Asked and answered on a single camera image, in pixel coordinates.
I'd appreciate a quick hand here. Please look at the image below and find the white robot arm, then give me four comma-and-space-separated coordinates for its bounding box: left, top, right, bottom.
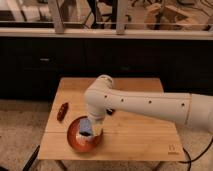
84, 75, 213, 135

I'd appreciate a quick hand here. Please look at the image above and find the red ceramic cup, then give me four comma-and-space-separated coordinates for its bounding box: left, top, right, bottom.
67, 116, 103, 153

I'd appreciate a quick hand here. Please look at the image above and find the wooden table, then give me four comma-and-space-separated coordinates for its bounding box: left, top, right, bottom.
38, 78, 184, 171

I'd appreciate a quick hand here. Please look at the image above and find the dark red oblong object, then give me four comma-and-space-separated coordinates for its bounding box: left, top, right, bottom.
57, 103, 69, 122

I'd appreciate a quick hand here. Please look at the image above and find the dark low cabinet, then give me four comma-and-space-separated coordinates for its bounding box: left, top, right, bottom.
0, 37, 213, 100

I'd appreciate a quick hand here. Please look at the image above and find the black cable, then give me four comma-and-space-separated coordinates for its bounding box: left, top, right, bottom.
179, 136, 213, 171

